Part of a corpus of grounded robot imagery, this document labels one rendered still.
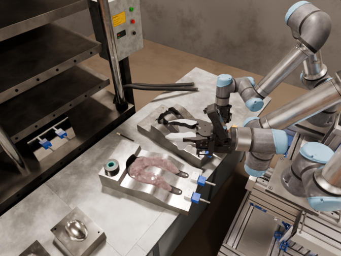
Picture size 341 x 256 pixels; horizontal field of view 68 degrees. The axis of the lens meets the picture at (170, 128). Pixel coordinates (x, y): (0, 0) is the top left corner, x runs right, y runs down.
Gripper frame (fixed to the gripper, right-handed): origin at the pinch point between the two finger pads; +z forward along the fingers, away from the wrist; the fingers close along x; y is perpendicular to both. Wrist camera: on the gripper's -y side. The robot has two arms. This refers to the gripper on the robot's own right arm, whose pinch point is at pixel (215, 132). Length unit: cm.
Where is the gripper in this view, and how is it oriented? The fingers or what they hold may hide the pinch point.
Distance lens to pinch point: 149.8
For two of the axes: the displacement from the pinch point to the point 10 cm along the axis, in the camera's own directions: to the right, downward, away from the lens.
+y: 7.8, 3.4, -5.2
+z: 0.2, 8.2, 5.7
